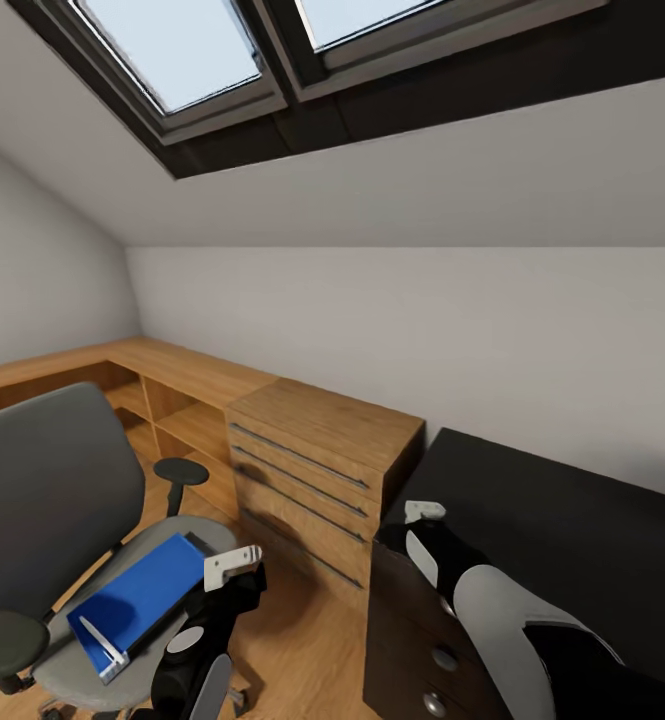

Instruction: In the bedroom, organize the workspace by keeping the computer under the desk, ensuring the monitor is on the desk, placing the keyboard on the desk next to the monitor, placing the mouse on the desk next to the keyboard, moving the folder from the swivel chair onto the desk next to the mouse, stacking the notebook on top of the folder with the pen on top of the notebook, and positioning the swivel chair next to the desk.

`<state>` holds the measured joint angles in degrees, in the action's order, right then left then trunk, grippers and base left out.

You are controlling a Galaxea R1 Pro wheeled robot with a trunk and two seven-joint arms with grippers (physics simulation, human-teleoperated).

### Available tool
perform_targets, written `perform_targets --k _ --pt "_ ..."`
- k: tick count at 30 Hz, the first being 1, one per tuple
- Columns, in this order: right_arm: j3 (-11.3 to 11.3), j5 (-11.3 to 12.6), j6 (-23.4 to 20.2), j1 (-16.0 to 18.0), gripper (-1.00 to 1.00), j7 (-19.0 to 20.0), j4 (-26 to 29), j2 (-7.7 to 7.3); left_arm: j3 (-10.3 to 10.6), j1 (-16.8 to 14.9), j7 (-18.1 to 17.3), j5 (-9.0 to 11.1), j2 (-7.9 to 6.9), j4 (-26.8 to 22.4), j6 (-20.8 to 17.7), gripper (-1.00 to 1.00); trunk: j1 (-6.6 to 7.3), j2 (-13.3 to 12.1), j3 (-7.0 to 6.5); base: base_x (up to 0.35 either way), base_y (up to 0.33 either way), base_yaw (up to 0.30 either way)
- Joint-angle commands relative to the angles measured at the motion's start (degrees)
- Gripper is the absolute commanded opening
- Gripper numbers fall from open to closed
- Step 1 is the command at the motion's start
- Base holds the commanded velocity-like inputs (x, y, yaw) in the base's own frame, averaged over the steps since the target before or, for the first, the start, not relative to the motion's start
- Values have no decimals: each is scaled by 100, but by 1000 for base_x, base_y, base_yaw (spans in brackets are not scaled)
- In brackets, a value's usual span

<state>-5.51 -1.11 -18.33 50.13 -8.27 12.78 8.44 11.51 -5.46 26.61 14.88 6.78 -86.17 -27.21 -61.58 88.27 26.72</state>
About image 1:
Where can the desk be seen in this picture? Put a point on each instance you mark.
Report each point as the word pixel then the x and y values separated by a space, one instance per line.
pixel 588 544

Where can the swivel chair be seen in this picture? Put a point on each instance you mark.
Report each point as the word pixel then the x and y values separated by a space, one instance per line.
pixel 71 489

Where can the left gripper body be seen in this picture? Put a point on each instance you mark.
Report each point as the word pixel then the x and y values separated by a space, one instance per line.
pixel 240 594

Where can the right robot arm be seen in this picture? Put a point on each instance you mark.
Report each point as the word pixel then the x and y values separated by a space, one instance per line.
pixel 545 663

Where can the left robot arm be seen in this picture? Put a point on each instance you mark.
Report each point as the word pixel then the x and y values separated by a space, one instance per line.
pixel 194 675

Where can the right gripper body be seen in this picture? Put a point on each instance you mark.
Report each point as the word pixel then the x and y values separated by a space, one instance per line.
pixel 396 536

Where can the folder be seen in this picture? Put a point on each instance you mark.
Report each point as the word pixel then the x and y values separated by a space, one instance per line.
pixel 135 607

